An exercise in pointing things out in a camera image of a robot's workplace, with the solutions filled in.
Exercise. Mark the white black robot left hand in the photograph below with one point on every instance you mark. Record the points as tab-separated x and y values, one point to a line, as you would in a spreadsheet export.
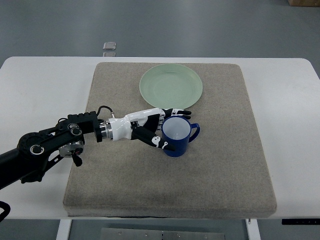
142	126

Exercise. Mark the blue mug white inside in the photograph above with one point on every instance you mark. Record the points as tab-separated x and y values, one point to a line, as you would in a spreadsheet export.
179	132

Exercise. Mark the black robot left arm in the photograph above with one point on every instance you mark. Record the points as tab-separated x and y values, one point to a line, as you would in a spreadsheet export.
38	152

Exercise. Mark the light green plate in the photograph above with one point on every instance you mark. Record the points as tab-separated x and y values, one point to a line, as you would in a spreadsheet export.
171	85

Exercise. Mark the lower metal floor socket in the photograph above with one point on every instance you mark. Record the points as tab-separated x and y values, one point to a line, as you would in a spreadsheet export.
109	54

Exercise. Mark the metal floor socket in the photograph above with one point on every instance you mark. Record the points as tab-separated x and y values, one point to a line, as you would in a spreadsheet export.
109	54
109	46

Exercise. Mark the upper metal floor socket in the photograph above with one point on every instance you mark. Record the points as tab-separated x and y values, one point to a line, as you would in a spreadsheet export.
109	46

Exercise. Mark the beige foam mat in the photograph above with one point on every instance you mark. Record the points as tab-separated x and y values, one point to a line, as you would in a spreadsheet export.
223	173

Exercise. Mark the white left table leg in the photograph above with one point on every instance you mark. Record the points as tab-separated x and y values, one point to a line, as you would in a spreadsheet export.
64	228

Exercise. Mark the white table leg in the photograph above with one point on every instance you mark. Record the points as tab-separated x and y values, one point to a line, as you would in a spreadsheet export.
252	229
64	228

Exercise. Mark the white right table leg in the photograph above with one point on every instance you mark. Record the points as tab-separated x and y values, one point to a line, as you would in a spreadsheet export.
252	229

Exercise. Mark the black desk control panel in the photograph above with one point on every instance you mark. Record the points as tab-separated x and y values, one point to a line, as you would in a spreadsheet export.
301	221

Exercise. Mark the cardboard box corner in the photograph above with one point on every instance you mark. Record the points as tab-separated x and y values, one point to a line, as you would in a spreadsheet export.
304	3

